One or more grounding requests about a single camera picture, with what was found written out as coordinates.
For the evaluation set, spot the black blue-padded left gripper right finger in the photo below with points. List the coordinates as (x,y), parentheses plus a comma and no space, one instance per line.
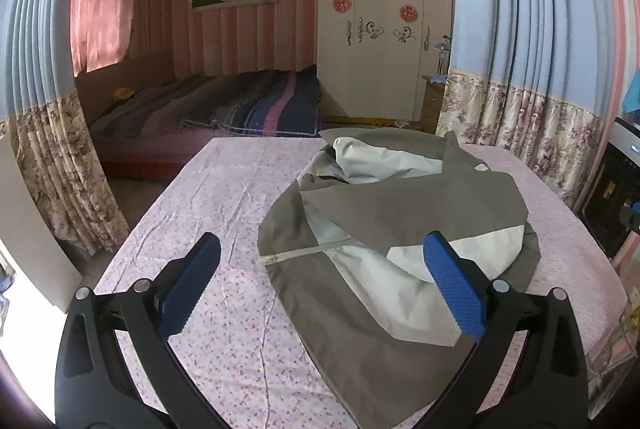
(527,368)

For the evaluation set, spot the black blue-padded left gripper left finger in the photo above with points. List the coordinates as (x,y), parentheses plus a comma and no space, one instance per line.
(116,367)

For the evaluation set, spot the olive and white jacket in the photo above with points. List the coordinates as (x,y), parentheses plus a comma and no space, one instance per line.
(342,246)

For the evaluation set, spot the white board at left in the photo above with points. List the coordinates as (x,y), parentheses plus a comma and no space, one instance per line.
(29,241)

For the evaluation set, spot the black appliance at right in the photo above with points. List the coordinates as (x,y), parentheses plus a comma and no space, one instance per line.
(611,209)

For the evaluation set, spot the bed with maroon base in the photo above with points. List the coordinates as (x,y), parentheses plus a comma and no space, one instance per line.
(148,158)

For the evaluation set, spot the yellow toy on bed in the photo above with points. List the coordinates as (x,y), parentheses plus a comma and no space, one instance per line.
(123,94)

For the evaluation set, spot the left blue floral curtain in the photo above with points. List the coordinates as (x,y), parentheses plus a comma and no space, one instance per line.
(42,116)

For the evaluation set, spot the blue floral curtain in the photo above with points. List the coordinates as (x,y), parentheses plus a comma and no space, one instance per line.
(42,116)
(533,77)

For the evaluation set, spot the wooden bedside cabinet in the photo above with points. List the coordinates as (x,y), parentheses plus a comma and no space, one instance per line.
(432,104)

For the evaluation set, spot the striped blue pink blanket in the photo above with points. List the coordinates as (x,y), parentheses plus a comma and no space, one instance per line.
(268,103)

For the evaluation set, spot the right blue floral curtain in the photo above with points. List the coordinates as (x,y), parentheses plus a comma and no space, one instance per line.
(533,77)

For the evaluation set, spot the pink window curtain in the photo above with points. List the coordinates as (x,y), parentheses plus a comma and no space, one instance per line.
(99,33)

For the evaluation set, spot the white wardrobe with decals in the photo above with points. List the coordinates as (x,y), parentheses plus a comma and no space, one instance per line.
(374,56)

